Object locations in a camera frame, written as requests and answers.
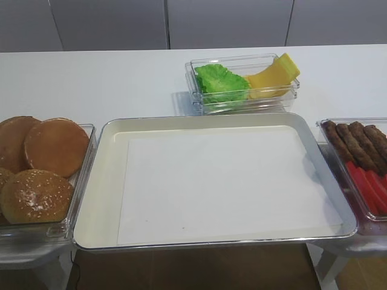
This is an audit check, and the bun bottom front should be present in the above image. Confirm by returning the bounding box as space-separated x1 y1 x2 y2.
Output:
24 118 89 178

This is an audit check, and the green lettuce leaf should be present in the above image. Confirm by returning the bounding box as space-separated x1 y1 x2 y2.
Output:
195 63 250 104

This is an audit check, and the clear plastic lettuce cheese bin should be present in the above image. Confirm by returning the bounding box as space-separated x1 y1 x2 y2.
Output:
185 53 300 115

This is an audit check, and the silver metal tray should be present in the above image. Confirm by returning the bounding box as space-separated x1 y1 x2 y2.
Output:
73 112 357 250

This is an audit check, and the white paper sheet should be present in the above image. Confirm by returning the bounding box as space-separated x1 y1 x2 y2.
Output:
117 128 343 245

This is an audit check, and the yellow cheese slice front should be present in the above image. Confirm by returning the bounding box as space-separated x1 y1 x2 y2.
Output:
245 58 292 100

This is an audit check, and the yellow cheese slice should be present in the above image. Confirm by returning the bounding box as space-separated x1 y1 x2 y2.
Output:
276 53 300 83
245 58 292 100

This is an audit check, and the yellow cheese slice rear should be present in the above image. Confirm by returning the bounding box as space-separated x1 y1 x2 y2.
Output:
276 53 300 83

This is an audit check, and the brown meat patty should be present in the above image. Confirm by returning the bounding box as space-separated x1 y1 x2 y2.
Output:
336 123 378 172
349 121 386 176
322 121 357 165
363 124 387 160

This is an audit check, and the clear plastic bun bin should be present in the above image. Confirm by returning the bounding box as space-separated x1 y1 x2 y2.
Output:
1 124 97 243

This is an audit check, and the sesame bun top front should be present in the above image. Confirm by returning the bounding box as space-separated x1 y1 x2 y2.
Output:
1 169 74 224

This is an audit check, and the sesame bun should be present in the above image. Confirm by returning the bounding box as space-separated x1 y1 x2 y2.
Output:
0 167 15 194
1 169 74 224

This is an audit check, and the clear plastic meat tomato bin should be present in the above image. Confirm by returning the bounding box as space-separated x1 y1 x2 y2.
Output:
316 120 386 236

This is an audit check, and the flat bun bottom rear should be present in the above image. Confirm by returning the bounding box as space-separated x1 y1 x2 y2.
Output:
1 116 41 173

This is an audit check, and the red tomato slice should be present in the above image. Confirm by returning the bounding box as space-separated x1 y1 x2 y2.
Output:
345 161 381 216
377 176 387 198
358 168 386 216

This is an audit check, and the sesame bun top rear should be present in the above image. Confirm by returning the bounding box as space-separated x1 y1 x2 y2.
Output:
0 167 15 194

